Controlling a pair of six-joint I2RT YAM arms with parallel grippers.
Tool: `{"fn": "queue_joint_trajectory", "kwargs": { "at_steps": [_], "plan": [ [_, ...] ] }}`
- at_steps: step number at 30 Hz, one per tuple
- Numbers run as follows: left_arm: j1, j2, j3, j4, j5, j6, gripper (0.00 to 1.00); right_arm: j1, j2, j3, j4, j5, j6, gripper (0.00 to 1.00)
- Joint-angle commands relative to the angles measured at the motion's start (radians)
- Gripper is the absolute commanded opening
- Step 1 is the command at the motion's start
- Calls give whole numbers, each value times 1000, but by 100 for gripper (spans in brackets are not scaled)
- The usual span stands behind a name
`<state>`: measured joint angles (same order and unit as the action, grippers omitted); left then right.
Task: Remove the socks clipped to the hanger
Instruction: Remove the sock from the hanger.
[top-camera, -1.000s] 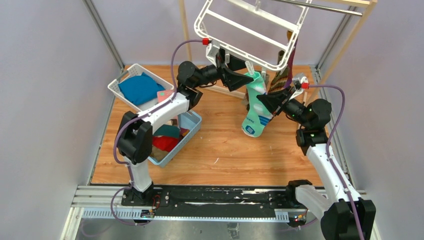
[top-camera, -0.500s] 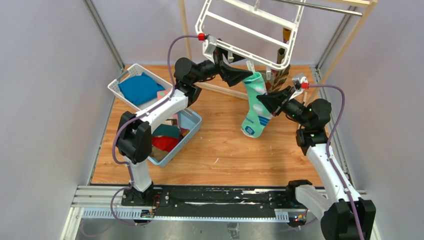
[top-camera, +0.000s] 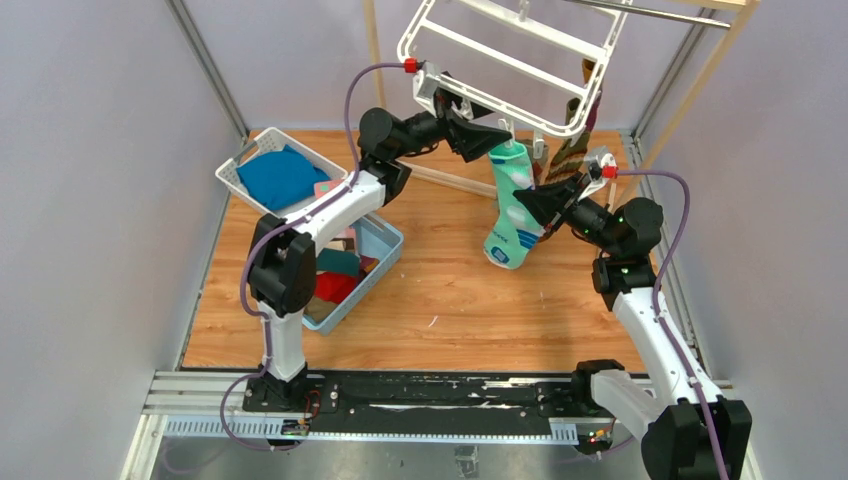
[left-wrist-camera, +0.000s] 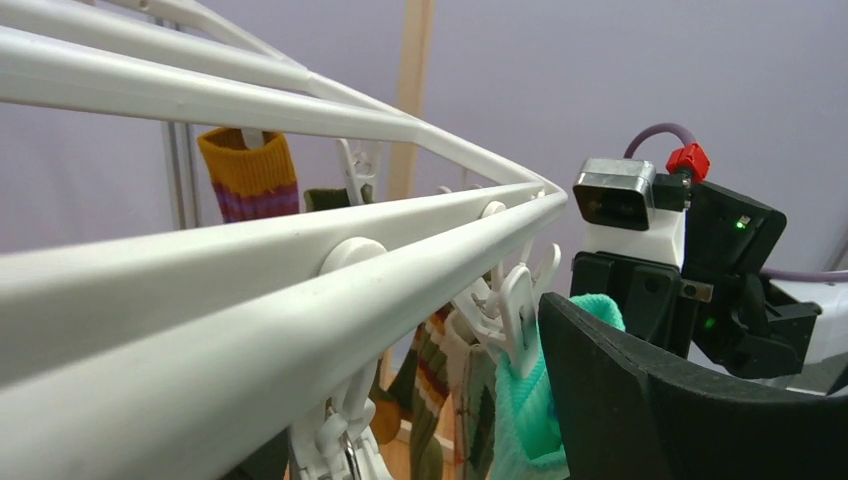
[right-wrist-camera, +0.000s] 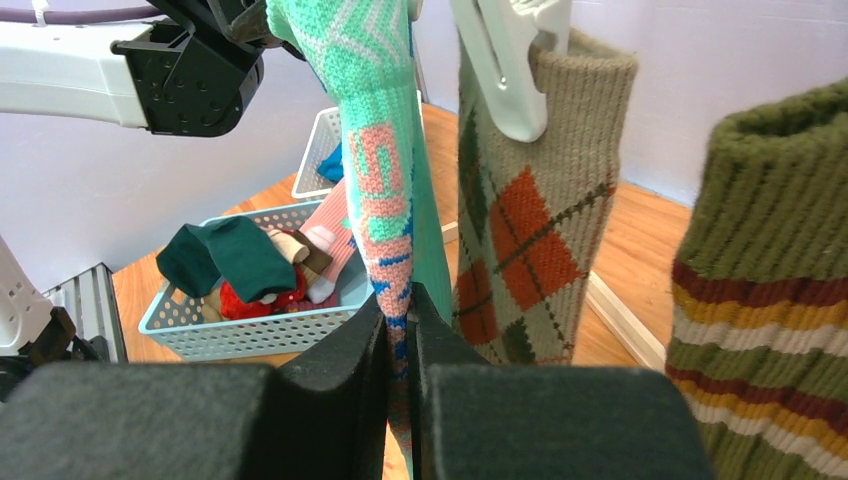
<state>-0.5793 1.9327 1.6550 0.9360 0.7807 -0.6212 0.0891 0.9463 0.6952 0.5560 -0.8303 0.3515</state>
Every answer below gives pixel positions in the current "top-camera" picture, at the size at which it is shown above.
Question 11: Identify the teal and white sock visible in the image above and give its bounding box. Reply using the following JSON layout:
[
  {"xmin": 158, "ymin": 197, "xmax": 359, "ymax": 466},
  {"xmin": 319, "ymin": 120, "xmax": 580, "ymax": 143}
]
[{"xmin": 483, "ymin": 140, "xmax": 544, "ymax": 270}]

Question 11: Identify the light blue plastic basket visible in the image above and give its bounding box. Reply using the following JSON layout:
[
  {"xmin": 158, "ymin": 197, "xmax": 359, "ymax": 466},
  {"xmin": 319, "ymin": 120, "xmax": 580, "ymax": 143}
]
[{"xmin": 301, "ymin": 211, "xmax": 405, "ymax": 335}]

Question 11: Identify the white plastic basket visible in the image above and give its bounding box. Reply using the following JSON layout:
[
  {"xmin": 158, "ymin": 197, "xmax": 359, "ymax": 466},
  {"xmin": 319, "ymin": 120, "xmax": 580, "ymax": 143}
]
[{"xmin": 215, "ymin": 127, "xmax": 348, "ymax": 216}]

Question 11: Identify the purple cable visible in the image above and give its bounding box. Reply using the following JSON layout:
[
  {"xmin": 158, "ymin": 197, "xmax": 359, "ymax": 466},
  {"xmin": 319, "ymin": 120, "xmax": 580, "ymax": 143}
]
[
  {"xmin": 218, "ymin": 58, "xmax": 423, "ymax": 454},
  {"xmin": 601, "ymin": 165, "xmax": 733, "ymax": 480}
]

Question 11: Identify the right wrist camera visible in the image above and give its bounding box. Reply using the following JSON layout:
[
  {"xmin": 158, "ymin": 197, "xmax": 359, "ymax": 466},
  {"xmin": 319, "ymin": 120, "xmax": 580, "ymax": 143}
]
[{"xmin": 578, "ymin": 146, "xmax": 618, "ymax": 200}]

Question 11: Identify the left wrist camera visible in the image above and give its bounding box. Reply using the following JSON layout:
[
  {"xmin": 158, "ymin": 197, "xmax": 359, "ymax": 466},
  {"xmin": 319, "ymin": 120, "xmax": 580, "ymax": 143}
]
[{"xmin": 412, "ymin": 61, "xmax": 452, "ymax": 115}]

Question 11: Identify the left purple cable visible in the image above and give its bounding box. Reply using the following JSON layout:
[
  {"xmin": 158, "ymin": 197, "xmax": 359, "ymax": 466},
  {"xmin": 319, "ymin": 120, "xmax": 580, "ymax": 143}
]
[{"xmin": 218, "ymin": 58, "xmax": 423, "ymax": 454}]

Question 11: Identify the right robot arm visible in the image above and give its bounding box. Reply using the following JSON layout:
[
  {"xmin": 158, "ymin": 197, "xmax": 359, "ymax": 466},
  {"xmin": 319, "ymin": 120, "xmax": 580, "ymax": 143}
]
[{"xmin": 513, "ymin": 174, "xmax": 753, "ymax": 479}]

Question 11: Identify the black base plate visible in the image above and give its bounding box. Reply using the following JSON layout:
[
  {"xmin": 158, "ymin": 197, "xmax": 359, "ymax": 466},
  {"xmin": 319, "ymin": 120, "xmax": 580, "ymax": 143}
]
[{"xmin": 242, "ymin": 369, "xmax": 621, "ymax": 450}]

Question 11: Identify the white clip sock hanger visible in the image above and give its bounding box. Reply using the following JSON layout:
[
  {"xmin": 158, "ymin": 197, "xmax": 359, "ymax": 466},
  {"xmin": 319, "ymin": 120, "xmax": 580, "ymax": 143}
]
[{"xmin": 395, "ymin": 1, "xmax": 630, "ymax": 140}]

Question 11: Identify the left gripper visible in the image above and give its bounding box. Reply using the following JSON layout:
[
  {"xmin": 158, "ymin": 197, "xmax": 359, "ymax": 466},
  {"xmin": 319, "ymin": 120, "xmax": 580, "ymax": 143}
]
[{"xmin": 392, "ymin": 75, "xmax": 513, "ymax": 164}]

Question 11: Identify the wooden drying rack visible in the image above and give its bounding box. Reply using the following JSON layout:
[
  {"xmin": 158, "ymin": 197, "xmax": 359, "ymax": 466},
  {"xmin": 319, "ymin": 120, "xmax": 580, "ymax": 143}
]
[{"xmin": 362, "ymin": 1, "xmax": 761, "ymax": 199}]

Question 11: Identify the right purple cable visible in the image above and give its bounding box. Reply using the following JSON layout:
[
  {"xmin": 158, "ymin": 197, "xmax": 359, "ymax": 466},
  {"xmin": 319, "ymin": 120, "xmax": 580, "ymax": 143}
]
[{"xmin": 601, "ymin": 165, "xmax": 733, "ymax": 480}]

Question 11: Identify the dark green sock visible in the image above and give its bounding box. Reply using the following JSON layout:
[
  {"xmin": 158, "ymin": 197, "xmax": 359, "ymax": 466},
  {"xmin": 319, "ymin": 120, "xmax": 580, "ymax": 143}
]
[{"xmin": 316, "ymin": 248, "xmax": 360, "ymax": 277}]

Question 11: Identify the beige sock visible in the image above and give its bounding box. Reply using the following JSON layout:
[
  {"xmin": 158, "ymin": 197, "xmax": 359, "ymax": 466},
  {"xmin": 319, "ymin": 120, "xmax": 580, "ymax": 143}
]
[{"xmin": 314, "ymin": 272, "xmax": 359, "ymax": 304}]

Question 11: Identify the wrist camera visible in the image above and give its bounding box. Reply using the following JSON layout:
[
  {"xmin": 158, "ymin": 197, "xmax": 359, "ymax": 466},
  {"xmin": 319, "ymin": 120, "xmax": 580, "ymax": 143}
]
[
  {"xmin": 412, "ymin": 61, "xmax": 452, "ymax": 115},
  {"xmin": 578, "ymin": 146, "xmax": 618, "ymax": 200}
]

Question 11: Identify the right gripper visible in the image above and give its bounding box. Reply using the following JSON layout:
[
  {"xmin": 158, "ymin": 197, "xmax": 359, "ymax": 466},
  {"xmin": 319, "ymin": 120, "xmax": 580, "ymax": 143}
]
[{"xmin": 514, "ymin": 171, "xmax": 620, "ymax": 255}]

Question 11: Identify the olive striped sock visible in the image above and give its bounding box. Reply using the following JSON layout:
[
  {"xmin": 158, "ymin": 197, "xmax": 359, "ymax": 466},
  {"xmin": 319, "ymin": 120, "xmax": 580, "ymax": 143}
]
[
  {"xmin": 581, "ymin": 58, "xmax": 596, "ymax": 85},
  {"xmin": 540, "ymin": 102, "xmax": 598, "ymax": 185}
]

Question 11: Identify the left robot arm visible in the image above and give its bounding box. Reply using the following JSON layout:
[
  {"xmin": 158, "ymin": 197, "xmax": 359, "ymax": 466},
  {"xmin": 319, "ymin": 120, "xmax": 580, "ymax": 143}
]
[{"xmin": 240, "ymin": 94, "xmax": 513, "ymax": 413}]

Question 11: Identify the pink patterned sock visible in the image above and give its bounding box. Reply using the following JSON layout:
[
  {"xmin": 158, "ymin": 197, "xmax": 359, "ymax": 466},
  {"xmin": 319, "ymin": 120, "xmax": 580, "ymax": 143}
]
[{"xmin": 314, "ymin": 179, "xmax": 349, "ymax": 201}]

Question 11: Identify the blue cloth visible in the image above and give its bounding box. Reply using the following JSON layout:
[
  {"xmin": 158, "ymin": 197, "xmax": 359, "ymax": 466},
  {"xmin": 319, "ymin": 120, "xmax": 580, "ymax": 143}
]
[{"xmin": 236, "ymin": 146, "xmax": 330, "ymax": 210}]

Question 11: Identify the purple striped sock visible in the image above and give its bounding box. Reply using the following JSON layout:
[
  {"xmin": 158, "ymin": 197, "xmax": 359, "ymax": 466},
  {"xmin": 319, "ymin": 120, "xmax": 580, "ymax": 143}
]
[{"xmin": 359, "ymin": 255, "xmax": 379, "ymax": 275}]

